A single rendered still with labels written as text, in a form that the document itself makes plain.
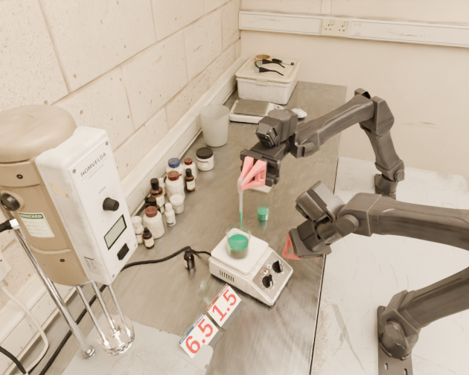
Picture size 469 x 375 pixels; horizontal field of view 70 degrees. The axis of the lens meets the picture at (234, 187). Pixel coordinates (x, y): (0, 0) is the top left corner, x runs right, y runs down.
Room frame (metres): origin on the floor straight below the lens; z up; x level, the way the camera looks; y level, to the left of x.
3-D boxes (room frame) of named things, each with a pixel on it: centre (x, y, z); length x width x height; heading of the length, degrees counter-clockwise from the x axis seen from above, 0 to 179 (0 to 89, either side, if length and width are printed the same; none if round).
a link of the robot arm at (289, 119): (0.74, -0.14, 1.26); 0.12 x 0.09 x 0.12; 115
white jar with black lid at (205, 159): (1.11, 0.12, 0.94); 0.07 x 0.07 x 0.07
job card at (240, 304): (0.47, 0.02, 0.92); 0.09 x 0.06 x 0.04; 145
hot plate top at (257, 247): (0.60, -0.02, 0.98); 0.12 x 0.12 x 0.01; 57
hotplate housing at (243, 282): (0.59, -0.04, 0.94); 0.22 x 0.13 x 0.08; 57
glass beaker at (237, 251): (0.58, -0.01, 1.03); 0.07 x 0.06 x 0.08; 56
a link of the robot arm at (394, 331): (0.38, -0.37, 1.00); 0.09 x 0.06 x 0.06; 139
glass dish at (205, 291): (0.52, 0.08, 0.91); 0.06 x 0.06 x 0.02
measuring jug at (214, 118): (1.32, 0.09, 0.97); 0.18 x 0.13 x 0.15; 17
